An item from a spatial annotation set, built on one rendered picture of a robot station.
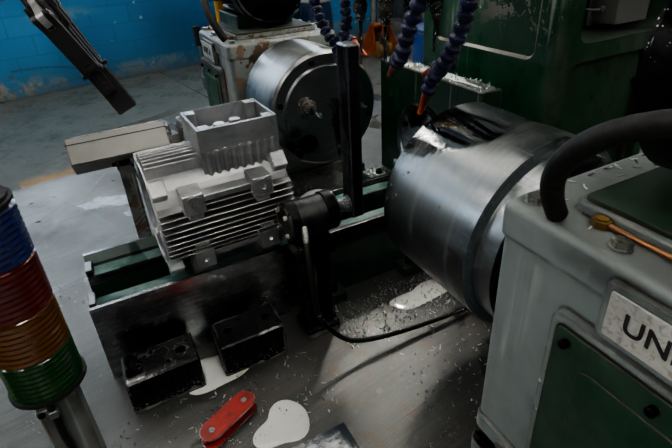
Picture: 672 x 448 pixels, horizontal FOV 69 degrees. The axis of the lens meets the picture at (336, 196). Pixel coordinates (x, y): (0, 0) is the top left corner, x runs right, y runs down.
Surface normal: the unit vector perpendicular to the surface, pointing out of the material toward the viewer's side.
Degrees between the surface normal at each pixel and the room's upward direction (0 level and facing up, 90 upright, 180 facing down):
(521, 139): 13
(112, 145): 55
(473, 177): 43
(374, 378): 0
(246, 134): 90
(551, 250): 90
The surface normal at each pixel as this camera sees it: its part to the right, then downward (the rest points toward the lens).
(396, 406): -0.05, -0.88
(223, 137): 0.48, 0.40
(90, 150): 0.35, -0.18
